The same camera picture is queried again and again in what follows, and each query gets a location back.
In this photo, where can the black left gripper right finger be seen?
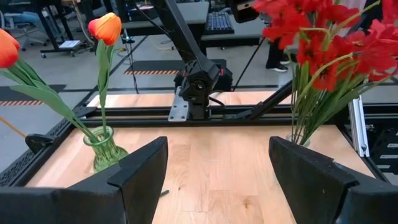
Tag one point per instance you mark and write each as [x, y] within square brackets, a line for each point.
[314, 193]

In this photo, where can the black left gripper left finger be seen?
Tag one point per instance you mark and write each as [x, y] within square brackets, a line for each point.
[136, 186]

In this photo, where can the red flower bunch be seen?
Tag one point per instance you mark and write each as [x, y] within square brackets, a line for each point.
[373, 56]

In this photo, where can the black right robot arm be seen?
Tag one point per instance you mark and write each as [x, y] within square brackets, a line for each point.
[199, 81]

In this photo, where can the green glass vase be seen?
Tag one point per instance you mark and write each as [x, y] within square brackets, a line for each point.
[104, 155]

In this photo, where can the clear glass vase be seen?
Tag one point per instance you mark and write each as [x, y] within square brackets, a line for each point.
[289, 138]

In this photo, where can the silver aluminium extrusion bar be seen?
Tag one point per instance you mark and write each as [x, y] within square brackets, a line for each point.
[358, 124]

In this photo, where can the black plastic clamp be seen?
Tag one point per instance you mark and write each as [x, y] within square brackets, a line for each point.
[38, 141]

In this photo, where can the black hazard-striped floor mat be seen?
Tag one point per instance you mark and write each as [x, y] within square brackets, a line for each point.
[31, 91]
[146, 65]

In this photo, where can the grey desk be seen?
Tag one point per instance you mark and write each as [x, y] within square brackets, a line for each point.
[196, 14]

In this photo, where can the black backlit keyboard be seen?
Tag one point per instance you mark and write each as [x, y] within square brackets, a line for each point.
[219, 21]

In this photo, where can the black aluminium table frame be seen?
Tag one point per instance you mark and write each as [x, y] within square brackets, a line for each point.
[140, 122]

